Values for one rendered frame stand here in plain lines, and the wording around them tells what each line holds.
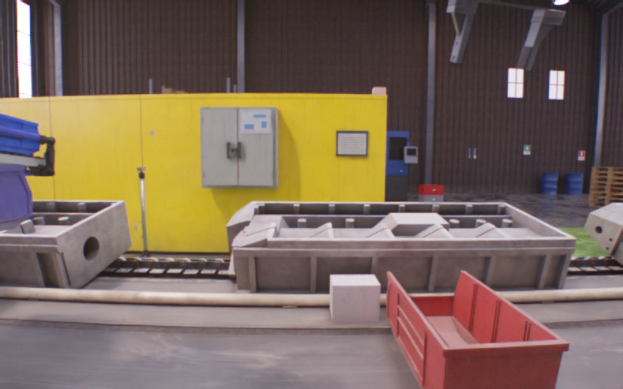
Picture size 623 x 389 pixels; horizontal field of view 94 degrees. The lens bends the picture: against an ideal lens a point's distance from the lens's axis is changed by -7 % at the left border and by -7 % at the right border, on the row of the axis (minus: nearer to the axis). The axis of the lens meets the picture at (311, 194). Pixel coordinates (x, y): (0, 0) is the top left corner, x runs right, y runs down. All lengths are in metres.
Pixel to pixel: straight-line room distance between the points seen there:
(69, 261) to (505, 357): 1.11
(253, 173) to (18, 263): 2.14
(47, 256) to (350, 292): 0.89
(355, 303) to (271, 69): 12.36
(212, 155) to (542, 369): 2.88
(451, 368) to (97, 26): 15.76
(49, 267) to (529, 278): 1.45
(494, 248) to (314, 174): 2.40
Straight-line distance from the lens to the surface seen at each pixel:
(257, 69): 13.04
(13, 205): 0.97
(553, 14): 0.72
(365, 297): 0.83
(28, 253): 1.23
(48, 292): 1.18
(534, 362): 0.59
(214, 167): 3.10
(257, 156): 3.01
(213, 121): 3.12
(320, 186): 3.20
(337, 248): 0.88
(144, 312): 0.99
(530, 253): 1.09
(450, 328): 0.87
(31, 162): 1.65
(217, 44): 13.66
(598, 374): 0.87
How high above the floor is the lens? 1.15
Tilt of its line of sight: 6 degrees down
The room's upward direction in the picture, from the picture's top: straight up
